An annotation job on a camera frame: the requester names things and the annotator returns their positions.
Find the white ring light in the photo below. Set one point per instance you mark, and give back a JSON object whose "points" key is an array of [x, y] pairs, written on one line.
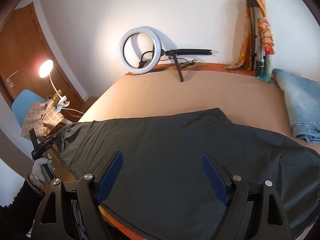
{"points": [[156, 51]]}

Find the folded light blue jeans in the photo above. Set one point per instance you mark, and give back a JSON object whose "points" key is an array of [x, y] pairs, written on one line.
{"points": [[302, 104]]}

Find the black tripod stand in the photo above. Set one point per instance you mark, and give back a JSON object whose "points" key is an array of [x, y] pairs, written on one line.
{"points": [[174, 53]]}

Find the white clip desk lamp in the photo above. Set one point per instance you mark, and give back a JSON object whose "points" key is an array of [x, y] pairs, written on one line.
{"points": [[65, 96]]}

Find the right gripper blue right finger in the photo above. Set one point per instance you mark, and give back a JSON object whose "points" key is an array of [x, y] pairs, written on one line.
{"points": [[233, 194]]}

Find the beige checkered cloth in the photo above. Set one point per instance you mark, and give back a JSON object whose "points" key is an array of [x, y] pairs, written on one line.
{"points": [[42, 117]]}

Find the orange patterned scarf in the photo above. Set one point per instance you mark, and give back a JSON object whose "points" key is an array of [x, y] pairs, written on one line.
{"points": [[244, 59]]}

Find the left gloved hand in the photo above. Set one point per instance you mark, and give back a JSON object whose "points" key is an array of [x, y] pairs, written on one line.
{"points": [[39, 175]]}

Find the folded metal tripod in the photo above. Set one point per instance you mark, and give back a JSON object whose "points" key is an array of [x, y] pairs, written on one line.
{"points": [[258, 54]]}

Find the light blue chair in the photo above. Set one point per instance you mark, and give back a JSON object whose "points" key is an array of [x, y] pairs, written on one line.
{"points": [[22, 103]]}

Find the dark grey pants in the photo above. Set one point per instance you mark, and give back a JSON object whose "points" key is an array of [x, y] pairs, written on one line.
{"points": [[162, 190]]}

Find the brown wooden door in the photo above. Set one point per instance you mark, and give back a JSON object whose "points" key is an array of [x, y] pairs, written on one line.
{"points": [[24, 49]]}

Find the left dark sleeved forearm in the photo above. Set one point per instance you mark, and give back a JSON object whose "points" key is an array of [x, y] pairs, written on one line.
{"points": [[17, 218]]}

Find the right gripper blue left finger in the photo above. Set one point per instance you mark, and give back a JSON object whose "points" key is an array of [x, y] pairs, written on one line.
{"points": [[92, 190]]}

